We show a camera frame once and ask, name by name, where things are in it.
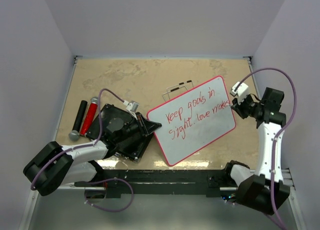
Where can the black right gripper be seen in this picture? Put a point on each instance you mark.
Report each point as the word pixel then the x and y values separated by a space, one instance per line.
pixel 239 107

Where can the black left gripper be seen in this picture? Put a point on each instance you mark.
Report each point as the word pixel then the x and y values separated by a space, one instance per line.
pixel 146 127

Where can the pink framed whiteboard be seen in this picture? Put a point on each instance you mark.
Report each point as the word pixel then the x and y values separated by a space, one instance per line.
pixel 193 120

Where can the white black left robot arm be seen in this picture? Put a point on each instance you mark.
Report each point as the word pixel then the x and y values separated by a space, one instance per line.
pixel 56 164

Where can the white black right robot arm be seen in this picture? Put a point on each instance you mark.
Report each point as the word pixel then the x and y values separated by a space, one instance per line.
pixel 264 190

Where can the red microphone silver head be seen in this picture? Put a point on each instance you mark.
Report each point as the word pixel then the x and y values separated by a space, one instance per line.
pixel 87 120

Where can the black microphone tube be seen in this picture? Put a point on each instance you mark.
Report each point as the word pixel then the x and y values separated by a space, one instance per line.
pixel 79 116

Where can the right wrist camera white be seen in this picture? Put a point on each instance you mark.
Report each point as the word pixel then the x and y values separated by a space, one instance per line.
pixel 240 91

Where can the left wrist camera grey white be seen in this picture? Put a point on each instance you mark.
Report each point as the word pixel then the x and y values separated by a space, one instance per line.
pixel 131 106

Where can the wire whiteboard stand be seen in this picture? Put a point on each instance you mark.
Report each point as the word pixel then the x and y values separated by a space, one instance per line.
pixel 166 95

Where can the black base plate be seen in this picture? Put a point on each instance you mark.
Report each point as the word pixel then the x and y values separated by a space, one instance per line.
pixel 209 183

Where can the aluminium frame rail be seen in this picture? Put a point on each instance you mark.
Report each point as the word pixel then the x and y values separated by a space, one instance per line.
pixel 31 210

